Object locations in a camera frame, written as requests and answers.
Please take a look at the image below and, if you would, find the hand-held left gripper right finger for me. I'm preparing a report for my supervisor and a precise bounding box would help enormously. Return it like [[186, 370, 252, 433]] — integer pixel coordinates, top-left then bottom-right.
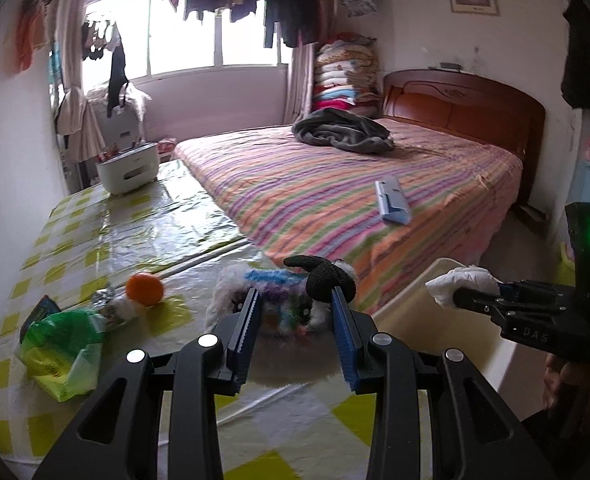
[[330, 287, 556, 480]]

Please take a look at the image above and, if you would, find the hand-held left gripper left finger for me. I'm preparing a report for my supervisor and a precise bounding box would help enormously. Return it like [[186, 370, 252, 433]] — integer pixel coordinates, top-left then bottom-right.
[[32, 287, 263, 480]]

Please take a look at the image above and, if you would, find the white tissue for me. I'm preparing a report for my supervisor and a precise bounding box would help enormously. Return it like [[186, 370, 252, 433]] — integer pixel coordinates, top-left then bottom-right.
[[425, 266, 503, 308]]

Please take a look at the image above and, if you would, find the white black plush toy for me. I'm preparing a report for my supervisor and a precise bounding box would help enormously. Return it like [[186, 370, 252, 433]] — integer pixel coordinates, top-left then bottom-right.
[[206, 255, 358, 386]]

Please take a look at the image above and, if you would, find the cream plastic trash bin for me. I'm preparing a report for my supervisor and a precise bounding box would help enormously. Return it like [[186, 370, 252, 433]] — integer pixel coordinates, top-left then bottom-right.
[[372, 257, 523, 396]]

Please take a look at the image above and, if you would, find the orange fruit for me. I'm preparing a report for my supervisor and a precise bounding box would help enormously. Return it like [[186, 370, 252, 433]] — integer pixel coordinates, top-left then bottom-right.
[[126, 272, 165, 306]]

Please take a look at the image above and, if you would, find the green plastic bag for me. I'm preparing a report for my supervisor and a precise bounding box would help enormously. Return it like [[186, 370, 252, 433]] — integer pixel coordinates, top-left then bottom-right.
[[15, 309, 106, 403]]

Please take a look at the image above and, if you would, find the person's right hand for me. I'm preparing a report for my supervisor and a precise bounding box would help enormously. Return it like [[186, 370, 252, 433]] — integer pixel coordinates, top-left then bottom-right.
[[544, 352, 590, 411]]

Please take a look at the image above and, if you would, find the small white paper wad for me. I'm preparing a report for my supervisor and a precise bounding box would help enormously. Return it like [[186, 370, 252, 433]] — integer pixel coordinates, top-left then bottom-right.
[[110, 296, 138, 321]]

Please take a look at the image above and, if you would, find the blue white folded pouch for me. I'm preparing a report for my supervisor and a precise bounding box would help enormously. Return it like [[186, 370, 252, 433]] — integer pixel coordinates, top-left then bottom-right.
[[374, 177, 411, 225]]

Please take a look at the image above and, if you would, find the checkered plastic tablecloth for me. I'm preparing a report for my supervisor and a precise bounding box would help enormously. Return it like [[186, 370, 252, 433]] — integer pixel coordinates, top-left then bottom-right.
[[0, 160, 436, 480]]

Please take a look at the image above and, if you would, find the crumpled foil ball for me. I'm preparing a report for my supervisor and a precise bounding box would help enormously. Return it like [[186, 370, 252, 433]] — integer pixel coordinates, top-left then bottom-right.
[[91, 287, 116, 311]]

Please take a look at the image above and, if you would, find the striped bed sheet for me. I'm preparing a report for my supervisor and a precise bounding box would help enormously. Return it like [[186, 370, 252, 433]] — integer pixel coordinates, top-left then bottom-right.
[[171, 119, 523, 311]]

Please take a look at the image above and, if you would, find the wooden bed headboard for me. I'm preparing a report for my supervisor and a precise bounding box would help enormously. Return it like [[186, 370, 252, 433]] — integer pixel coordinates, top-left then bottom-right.
[[381, 69, 546, 206]]

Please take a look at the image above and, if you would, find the white storage box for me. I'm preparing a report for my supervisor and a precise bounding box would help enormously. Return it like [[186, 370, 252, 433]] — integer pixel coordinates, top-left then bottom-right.
[[96, 142, 160, 196]]

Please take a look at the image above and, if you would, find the grey blanket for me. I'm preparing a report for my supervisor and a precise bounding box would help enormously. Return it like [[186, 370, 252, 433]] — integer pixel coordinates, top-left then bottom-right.
[[292, 107, 395, 153]]

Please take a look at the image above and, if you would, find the blue green snack packet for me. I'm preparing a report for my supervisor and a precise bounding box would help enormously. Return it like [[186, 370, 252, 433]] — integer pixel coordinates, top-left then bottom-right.
[[19, 295, 61, 341]]

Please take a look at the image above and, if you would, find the pink straight curtain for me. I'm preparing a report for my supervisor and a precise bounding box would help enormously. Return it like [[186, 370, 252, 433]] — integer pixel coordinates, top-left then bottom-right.
[[284, 42, 316, 123]]

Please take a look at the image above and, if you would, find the stack of folded quilts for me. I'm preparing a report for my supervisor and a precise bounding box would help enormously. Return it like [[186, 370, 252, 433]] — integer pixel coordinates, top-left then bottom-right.
[[312, 35, 382, 116]]

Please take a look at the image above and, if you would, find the black hanging garment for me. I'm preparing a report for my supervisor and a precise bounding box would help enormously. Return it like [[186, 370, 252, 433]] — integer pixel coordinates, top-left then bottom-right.
[[106, 35, 128, 118]]

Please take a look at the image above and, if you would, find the pink tied curtain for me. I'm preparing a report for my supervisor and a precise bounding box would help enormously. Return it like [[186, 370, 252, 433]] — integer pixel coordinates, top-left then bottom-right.
[[55, 0, 107, 161]]

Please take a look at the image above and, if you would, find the sock drying hanger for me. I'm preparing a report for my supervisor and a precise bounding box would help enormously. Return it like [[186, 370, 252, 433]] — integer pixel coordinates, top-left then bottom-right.
[[81, 19, 121, 61]]

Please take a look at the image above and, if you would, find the orange hanging garment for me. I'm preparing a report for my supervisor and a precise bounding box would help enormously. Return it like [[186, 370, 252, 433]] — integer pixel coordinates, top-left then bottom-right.
[[14, 0, 48, 73]]

